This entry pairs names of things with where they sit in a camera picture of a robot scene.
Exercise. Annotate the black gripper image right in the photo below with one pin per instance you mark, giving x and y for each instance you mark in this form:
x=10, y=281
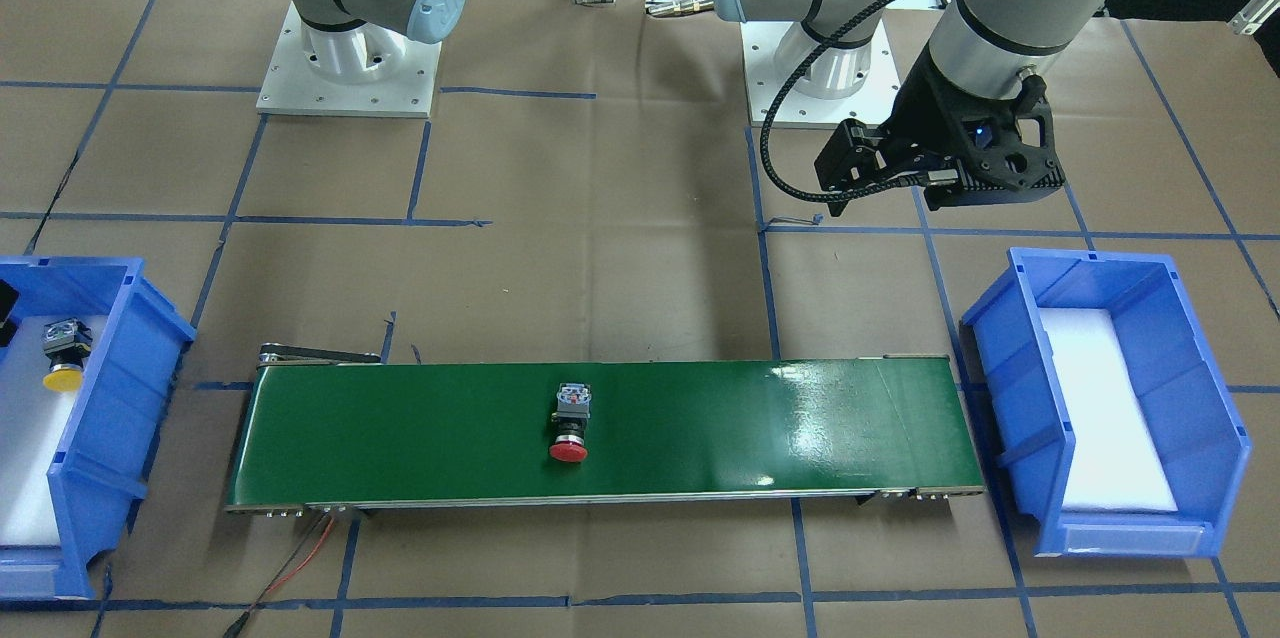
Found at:
x=928, y=114

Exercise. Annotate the blue bin at image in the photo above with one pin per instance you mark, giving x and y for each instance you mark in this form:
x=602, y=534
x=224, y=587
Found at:
x=1198, y=433
x=98, y=473

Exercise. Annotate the white base plate image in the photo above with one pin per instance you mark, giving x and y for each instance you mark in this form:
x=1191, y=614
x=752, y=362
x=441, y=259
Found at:
x=368, y=71
x=859, y=83

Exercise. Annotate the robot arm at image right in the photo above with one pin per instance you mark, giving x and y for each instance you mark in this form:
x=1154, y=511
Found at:
x=981, y=46

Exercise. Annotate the yellow push button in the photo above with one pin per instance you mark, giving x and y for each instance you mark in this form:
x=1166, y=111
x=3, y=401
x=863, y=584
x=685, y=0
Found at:
x=67, y=345

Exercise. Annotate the red push button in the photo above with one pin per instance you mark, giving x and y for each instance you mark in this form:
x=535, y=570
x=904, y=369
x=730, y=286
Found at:
x=570, y=420

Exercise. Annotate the blue bin at image left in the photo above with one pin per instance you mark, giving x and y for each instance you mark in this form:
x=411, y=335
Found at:
x=98, y=473

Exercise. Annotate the white foam pad bin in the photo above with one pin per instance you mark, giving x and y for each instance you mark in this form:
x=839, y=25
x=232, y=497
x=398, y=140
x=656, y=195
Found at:
x=1115, y=466
x=33, y=419

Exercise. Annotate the white base plate image left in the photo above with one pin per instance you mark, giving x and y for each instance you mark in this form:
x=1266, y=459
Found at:
x=368, y=71

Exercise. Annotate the blue bin at image right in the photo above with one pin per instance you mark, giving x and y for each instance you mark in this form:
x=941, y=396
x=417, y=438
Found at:
x=1198, y=433

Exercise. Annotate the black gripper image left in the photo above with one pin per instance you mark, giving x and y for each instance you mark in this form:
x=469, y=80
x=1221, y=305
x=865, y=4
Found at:
x=7, y=299

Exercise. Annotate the white base plate image right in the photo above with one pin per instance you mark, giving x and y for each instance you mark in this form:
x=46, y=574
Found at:
x=859, y=83

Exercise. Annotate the green conveyor belt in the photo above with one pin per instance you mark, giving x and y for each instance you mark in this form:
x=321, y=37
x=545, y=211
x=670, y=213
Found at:
x=375, y=436

